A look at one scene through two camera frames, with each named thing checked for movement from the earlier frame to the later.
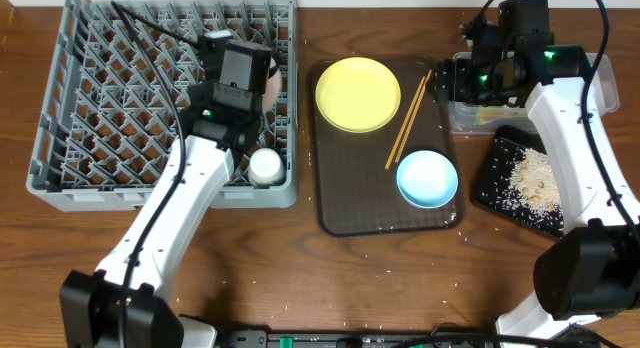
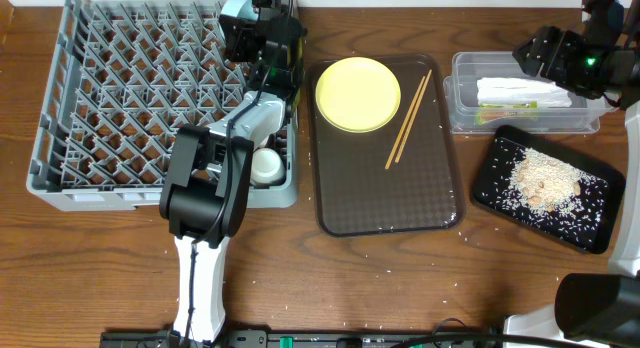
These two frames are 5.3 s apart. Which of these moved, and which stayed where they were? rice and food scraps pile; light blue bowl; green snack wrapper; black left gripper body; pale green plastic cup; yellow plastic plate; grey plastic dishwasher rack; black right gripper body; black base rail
Moved: black right gripper body; light blue bowl; black left gripper body
Stayed: grey plastic dishwasher rack; pale green plastic cup; black base rail; yellow plastic plate; green snack wrapper; rice and food scraps pile
